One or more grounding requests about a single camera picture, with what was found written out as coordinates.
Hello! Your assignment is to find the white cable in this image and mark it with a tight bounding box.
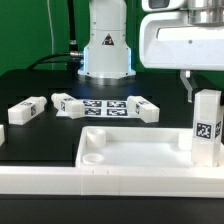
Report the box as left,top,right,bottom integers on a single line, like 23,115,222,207
46,0,56,70

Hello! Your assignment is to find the AprilTag marker sheet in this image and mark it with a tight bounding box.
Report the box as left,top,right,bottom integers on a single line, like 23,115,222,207
82,99,137,118

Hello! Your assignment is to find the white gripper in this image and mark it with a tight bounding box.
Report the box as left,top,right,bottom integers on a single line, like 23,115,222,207
139,11,224,103

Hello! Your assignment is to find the white desk top tray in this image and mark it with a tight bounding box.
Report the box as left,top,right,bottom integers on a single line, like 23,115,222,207
76,126,193,168

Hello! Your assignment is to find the black cable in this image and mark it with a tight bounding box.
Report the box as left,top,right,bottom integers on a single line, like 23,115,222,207
26,0,85,71

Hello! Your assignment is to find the white left obstacle bar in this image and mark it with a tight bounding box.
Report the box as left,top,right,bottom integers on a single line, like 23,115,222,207
0,125,5,146

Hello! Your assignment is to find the white front obstacle bar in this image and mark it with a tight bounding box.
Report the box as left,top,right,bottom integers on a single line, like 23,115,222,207
0,166,224,198

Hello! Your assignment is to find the white obstacle bar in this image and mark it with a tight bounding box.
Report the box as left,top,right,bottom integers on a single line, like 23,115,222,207
0,125,5,146
0,166,224,198

